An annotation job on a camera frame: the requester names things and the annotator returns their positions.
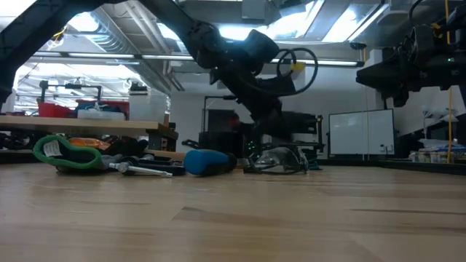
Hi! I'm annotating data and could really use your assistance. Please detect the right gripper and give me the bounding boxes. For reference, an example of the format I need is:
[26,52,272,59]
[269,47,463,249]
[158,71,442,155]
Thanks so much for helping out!
[356,52,466,108]

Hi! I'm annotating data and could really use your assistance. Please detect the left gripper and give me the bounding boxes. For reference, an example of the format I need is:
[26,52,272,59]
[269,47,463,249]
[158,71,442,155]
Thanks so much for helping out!
[209,63,296,161]

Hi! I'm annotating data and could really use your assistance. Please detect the clear safety glasses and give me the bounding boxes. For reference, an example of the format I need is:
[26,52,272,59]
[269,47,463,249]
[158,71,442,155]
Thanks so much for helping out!
[242,145,310,175]

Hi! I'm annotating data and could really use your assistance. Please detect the black shelf unit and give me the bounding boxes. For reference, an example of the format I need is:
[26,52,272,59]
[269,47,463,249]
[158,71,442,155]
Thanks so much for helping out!
[282,111,325,154]

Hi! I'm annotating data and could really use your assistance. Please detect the black computer stack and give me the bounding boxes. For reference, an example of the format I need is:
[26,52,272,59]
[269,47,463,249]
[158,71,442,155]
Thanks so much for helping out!
[198,108,252,157]

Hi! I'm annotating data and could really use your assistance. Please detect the whiteboard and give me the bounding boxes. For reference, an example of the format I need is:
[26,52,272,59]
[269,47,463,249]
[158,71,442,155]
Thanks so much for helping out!
[328,108,396,157]

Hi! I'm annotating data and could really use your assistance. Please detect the row of small bottles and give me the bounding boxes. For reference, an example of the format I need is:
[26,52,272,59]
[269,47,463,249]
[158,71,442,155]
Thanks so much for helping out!
[408,145,466,164]

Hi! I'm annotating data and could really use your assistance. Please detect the large clear plastic container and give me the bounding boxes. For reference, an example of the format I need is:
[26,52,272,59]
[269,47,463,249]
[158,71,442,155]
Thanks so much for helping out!
[128,90,169,123]

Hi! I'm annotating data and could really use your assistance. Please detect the black C-clamp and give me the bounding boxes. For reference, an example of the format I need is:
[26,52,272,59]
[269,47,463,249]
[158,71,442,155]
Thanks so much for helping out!
[108,154,187,178]

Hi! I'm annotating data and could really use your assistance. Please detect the blue cloth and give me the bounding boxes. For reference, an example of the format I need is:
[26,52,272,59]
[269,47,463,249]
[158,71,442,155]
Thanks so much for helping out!
[78,103,123,112]

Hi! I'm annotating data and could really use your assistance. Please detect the flat clear plastic container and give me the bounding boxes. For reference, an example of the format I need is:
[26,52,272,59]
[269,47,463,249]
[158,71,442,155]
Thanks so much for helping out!
[76,108,127,122]

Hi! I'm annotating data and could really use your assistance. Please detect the grey wood-topped workbench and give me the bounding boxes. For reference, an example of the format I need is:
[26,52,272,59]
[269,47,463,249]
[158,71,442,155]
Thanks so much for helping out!
[0,114,180,153]

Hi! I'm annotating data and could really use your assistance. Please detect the long fluorescent light bar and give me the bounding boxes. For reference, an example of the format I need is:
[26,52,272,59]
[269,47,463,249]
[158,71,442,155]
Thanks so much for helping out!
[7,52,365,68]

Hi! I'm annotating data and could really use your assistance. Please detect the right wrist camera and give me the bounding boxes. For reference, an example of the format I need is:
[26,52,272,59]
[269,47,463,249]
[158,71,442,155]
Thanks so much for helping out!
[409,24,436,55]

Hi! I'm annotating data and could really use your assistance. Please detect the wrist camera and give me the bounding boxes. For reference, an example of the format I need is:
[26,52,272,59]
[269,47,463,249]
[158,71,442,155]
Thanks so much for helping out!
[409,24,436,55]
[247,28,281,65]

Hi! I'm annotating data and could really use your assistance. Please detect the blue-handled screwdriver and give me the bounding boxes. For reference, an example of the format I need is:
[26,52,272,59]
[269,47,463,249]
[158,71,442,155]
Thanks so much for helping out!
[183,148,252,178]

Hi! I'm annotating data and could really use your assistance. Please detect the black frame rig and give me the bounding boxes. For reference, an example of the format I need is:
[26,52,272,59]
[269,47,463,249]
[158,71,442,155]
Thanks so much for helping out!
[202,95,237,143]

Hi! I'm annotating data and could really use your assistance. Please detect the yellow hanging cable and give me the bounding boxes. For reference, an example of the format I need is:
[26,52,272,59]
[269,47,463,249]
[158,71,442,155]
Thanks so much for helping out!
[443,0,455,164]

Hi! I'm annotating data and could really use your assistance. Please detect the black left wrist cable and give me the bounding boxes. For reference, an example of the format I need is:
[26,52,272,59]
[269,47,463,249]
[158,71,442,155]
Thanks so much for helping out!
[275,47,320,96]

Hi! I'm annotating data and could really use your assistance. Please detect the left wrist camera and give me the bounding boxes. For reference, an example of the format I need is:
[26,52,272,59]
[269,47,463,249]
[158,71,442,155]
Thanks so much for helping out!
[247,28,281,65]

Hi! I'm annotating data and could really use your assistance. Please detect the black camera gantry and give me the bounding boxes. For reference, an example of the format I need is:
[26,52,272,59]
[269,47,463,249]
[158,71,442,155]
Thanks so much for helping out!
[39,79,103,103]

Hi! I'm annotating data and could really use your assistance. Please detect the black reel yellow cable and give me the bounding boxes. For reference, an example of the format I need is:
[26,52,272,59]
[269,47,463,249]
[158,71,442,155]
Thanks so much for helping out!
[46,27,69,50]

